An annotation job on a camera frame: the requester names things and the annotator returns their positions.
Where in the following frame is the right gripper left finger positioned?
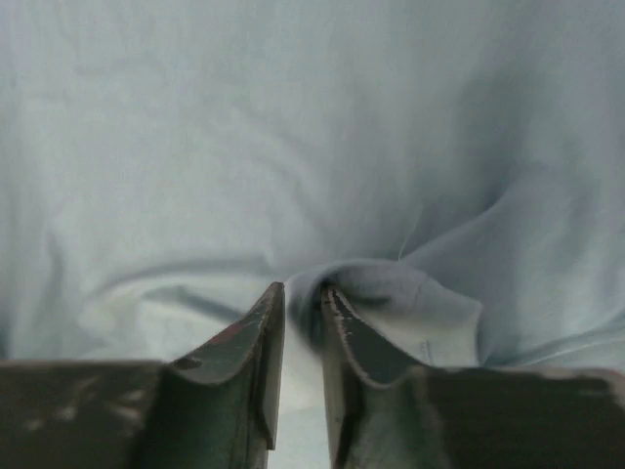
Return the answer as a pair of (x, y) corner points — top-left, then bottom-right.
(1, 282), (285, 468)

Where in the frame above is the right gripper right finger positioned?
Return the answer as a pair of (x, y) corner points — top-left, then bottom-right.
(321, 285), (624, 468)

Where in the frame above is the grey-blue t shirt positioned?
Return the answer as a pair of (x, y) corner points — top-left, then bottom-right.
(1, 1), (624, 468)

